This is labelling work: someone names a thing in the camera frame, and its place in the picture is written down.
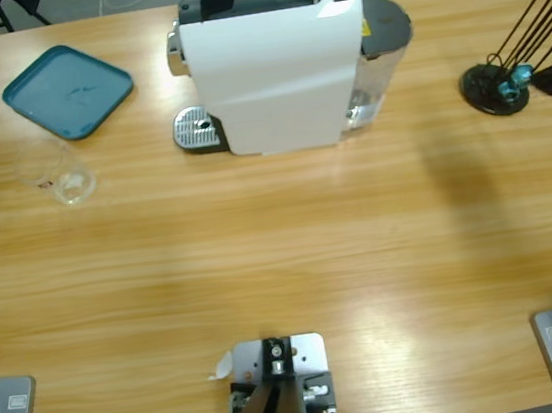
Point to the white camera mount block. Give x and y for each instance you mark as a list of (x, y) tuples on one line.
[(309, 353)]

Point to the teal square plastic tray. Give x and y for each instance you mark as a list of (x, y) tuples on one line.
[(65, 91)]

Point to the white capsule coffee machine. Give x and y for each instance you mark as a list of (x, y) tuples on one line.
[(271, 81)]

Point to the black stand legs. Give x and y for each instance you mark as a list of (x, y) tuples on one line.
[(25, 8)]

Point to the clear drinking glass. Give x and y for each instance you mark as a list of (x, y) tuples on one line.
[(72, 186)]

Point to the black capsule holder with rods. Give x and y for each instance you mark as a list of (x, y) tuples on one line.
[(480, 85)]

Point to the white paper tag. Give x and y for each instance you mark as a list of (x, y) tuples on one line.
[(222, 366)]

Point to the clear water tank black lid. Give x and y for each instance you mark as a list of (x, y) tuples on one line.
[(384, 22)]

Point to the blue coffee capsule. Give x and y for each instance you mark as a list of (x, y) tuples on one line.
[(523, 74), (507, 90)]

